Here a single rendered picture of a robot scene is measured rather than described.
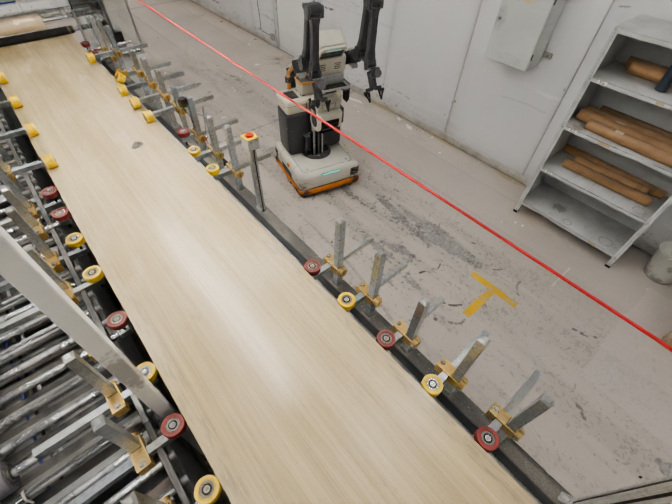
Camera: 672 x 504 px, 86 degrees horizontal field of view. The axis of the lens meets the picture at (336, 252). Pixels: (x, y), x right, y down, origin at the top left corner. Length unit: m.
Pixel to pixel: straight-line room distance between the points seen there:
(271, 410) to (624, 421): 2.23
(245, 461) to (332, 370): 0.43
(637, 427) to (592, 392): 0.27
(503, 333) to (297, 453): 1.88
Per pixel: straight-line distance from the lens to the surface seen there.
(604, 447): 2.85
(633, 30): 3.16
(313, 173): 3.32
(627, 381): 3.15
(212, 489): 1.43
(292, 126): 3.37
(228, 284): 1.74
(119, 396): 1.69
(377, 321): 1.83
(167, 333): 1.68
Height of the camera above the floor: 2.28
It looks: 49 degrees down
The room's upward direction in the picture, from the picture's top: 3 degrees clockwise
